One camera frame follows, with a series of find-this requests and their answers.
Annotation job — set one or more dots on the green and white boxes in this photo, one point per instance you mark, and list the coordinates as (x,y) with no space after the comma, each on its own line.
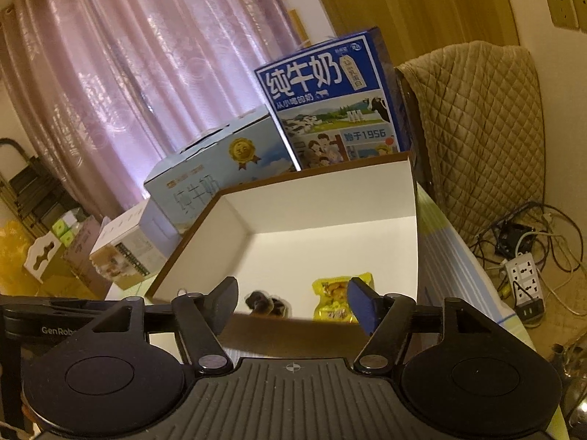
(68,228)

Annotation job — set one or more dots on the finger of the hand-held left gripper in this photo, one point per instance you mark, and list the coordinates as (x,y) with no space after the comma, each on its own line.
(87,305)

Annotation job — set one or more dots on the dark blue milk carton box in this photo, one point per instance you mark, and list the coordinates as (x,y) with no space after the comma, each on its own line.
(321,96)

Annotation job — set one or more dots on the yellow snack packet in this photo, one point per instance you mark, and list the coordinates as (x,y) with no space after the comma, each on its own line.
(330,300)

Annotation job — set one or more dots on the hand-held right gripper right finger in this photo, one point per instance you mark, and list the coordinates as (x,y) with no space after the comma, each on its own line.
(360,303)

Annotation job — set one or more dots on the black power adapter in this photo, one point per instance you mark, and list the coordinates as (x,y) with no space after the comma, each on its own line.
(512,237)

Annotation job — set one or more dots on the light blue milk carton box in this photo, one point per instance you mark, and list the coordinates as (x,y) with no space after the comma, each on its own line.
(220,160)

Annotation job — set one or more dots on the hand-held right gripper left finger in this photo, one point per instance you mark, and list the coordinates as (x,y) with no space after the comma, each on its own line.
(225,305)

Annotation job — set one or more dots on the wooden wardrobe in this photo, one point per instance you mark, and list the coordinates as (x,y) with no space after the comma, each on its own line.
(412,0)

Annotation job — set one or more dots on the brown pinkish carton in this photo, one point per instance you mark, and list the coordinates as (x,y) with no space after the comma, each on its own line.
(85,261)

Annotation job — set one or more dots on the black step ladder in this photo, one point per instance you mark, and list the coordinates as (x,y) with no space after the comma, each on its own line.
(32,183)

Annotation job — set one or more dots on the pink curtain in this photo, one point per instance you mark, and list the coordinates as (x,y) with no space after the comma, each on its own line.
(114,78)

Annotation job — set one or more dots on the white power strip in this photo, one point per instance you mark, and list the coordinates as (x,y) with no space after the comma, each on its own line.
(526,279)

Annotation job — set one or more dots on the white cut-out cardboard piece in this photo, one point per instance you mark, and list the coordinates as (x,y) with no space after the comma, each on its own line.
(42,259)

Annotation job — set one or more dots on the small white printed box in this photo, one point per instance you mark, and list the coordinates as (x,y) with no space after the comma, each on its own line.
(133,243)

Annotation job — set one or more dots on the wall socket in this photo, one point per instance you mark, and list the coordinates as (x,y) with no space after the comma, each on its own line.
(579,11)
(558,8)

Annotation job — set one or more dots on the tan quilted cover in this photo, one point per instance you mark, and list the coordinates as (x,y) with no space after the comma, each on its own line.
(481,137)

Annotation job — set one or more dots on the brown cardboard box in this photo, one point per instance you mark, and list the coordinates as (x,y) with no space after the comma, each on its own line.
(321,211)

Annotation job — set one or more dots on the dark small object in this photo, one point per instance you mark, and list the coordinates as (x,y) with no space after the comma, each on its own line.
(266,305)

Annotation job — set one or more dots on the metal kettle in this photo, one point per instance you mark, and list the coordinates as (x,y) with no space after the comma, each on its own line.
(571,376)

